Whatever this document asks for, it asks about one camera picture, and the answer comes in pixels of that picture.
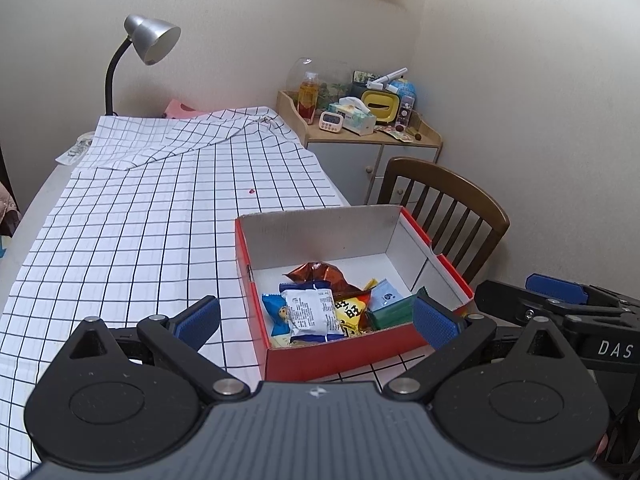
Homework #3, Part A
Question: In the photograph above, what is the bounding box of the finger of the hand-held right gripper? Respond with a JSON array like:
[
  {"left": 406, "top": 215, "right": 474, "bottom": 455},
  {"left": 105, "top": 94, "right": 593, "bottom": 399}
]
[
  {"left": 525, "top": 273, "right": 640, "bottom": 312},
  {"left": 474, "top": 280, "right": 581, "bottom": 333}
]

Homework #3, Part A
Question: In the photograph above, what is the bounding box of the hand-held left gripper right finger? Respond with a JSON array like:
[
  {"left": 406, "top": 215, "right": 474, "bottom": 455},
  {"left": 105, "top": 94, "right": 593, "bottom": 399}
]
[{"left": 382, "top": 294, "right": 568, "bottom": 403}]

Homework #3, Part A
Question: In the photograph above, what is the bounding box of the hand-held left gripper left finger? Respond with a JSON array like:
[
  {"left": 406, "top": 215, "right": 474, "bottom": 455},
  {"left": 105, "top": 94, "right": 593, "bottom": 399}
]
[{"left": 67, "top": 295, "right": 251, "bottom": 403}]

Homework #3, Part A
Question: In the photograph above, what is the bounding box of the green packet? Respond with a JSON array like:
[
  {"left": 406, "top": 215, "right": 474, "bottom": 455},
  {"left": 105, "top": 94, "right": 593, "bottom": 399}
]
[{"left": 367, "top": 287, "right": 428, "bottom": 331}]

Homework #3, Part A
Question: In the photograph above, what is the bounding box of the light blue snack packet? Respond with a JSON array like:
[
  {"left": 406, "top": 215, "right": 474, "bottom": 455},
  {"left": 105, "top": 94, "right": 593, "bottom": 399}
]
[{"left": 372, "top": 280, "right": 403, "bottom": 311}]

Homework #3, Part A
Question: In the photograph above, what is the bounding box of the blue cartoon snack packet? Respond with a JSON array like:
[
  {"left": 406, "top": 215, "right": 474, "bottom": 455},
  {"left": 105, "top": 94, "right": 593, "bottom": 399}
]
[{"left": 261, "top": 294, "right": 291, "bottom": 337}]

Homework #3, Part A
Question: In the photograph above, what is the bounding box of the red orange chip bag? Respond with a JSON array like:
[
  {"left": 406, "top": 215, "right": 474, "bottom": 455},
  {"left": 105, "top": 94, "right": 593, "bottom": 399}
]
[{"left": 330, "top": 280, "right": 378, "bottom": 338}]

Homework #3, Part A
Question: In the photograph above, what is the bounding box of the white blue snack packet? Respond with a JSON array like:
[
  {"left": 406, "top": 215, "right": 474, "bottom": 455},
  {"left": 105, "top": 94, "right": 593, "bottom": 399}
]
[{"left": 279, "top": 284, "right": 346, "bottom": 343}]

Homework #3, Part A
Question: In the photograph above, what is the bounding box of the brown shiny snack packet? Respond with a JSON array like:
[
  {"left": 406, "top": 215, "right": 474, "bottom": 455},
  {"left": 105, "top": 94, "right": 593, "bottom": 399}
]
[{"left": 284, "top": 261, "right": 368, "bottom": 301}]

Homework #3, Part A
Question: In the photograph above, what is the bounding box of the red cardboard box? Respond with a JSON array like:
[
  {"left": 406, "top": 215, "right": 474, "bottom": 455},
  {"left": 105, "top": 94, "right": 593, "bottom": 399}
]
[{"left": 235, "top": 205, "right": 476, "bottom": 383}]

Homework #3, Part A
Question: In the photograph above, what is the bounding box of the white checkered tablecloth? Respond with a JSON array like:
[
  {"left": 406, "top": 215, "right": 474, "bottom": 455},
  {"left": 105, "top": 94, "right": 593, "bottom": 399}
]
[{"left": 0, "top": 106, "right": 431, "bottom": 478}]

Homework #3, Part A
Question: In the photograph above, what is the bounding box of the brown wooden chair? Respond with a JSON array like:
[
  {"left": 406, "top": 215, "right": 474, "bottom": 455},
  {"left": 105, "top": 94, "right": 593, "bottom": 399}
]
[{"left": 377, "top": 156, "right": 511, "bottom": 291}]

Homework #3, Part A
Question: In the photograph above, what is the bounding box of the wooden corner cabinet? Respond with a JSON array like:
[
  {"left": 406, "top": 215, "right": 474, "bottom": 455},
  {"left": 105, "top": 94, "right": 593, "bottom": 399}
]
[{"left": 276, "top": 90, "right": 443, "bottom": 206}]

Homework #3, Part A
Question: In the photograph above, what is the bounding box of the colourful flat packet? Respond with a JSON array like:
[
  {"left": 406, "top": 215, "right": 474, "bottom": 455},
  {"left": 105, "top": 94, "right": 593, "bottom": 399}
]
[{"left": 374, "top": 125, "right": 413, "bottom": 143}]

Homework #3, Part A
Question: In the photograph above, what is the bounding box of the clear plastic packet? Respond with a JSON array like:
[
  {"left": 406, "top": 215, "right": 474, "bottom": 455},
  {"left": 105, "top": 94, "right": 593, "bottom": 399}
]
[{"left": 55, "top": 131, "right": 96, "bottom": 165}]

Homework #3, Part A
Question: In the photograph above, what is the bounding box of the pink box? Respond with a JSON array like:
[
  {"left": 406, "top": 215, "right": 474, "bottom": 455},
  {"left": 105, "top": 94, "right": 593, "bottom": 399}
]
[{"left": 164, "top": 99, "right": 206, "bottom": 119}]

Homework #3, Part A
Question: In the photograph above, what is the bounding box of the slim clear dotted case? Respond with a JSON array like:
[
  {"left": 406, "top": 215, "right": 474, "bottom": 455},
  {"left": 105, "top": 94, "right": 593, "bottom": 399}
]
[{"left": 395, "top": 94, "right": 416, "bottom": 128}]

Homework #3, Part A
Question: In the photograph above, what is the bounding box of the white teal tissue box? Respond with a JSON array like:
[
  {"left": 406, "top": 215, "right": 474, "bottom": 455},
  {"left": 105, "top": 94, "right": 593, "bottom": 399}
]
[{"left": 327, "top": 97, "right": 377, "bottom": 136}]

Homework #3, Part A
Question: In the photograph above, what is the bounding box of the yellow tissue holder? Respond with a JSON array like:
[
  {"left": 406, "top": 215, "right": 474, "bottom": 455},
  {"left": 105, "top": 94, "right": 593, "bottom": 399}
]
[{"left": 360, "top": 89, "right": 401, "bottom": 126}]

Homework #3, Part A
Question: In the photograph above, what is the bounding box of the small blue globe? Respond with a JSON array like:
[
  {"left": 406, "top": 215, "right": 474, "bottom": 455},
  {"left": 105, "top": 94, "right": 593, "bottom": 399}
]
[{"left": 387, "top": 77, "right": 417, "bottom": 98}]

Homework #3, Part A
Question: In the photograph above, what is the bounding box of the clear bottle orange drink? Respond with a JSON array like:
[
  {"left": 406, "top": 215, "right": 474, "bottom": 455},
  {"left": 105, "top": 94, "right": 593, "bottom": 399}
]
[{"left": 298, "top": 71, "right": 321, "bottom": 125}]

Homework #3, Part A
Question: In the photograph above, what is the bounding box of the silver desk lamp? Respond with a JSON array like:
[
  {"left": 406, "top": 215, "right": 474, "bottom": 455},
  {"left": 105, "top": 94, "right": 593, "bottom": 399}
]
[{"left": 104, "top": 14, "right": 182, "bottom": 117}]

